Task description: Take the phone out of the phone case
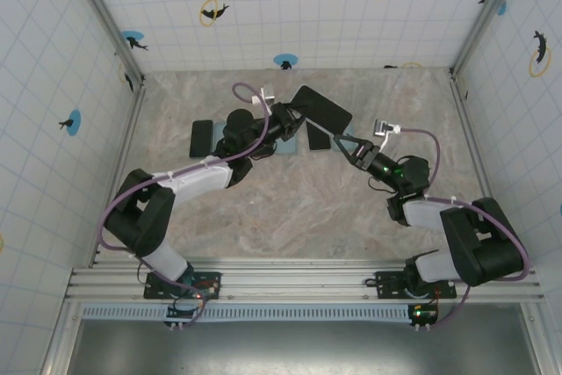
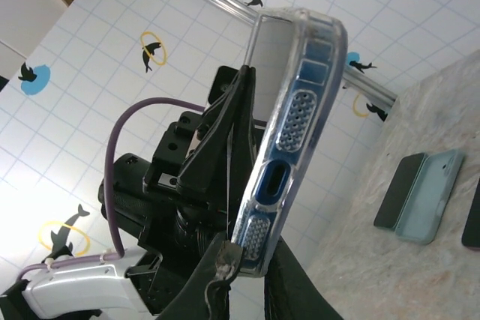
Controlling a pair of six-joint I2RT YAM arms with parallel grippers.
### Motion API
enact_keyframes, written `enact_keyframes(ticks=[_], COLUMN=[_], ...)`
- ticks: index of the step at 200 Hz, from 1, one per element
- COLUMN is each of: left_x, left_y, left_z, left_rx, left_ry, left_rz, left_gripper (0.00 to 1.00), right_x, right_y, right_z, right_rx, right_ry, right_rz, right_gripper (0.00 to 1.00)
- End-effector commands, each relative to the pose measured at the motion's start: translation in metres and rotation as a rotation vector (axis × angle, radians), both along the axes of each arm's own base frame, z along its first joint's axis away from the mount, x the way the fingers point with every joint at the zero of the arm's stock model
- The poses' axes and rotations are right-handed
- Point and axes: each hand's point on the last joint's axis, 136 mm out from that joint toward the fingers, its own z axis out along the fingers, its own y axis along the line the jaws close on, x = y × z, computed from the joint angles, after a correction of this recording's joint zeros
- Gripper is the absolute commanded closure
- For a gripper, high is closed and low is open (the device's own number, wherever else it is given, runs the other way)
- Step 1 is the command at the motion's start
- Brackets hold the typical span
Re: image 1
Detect pale mint phone case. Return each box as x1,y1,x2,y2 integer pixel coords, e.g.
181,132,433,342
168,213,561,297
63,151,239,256
212,120,230,160

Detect black smartphone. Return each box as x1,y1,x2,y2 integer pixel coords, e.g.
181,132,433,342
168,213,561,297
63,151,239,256
189,119,215,159
306,119,331,151
289,84,354,135

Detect blue oval seal sticker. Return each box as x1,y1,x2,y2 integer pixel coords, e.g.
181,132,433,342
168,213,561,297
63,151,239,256
273,53,299,71

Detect blue oval shark sticker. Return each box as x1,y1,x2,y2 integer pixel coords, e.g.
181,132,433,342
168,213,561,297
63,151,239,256
121,30,149,52

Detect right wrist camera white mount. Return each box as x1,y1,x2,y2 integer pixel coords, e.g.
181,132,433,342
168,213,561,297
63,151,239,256
371,119,403,150

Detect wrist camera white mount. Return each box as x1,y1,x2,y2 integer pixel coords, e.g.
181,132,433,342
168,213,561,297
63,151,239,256
371,119,403,150
249,86,277,106

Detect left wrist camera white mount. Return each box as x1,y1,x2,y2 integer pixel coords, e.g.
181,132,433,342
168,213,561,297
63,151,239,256
249,86,277,106

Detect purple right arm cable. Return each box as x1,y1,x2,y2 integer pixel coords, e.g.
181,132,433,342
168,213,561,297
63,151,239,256
399,127,531,330

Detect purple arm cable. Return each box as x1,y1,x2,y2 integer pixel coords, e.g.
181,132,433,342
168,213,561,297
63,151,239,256
399,127,531,330
97,82,271,328

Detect aluminium side rail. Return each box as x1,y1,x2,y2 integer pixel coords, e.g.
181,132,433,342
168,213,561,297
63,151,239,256
448,68,515,267
90,80,148,269

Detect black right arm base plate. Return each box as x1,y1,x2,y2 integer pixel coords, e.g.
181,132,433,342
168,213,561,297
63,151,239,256
376,270,456,300

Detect small dolphin yellow ring sticker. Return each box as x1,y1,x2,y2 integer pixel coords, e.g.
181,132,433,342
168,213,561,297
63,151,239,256
199,0,231,27

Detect aluminium rail beam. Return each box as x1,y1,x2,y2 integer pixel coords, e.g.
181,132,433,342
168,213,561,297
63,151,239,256
64,258,545,304

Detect white slotted cable duct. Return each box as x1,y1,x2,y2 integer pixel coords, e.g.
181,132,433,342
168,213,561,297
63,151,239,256
81,303,416,322

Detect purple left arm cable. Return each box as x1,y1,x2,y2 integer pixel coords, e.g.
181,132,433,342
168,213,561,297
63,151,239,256
97,82,271,328

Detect aluminium corner post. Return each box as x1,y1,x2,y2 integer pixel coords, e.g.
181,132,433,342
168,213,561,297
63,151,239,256
61,0,147,86
448,0,528,77

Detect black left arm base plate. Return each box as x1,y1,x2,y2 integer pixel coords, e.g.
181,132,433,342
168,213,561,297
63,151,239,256
143,271,223,301

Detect aluminium frame leg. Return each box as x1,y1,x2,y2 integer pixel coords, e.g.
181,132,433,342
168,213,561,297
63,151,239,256
41,302,84,375
520,302,552,375

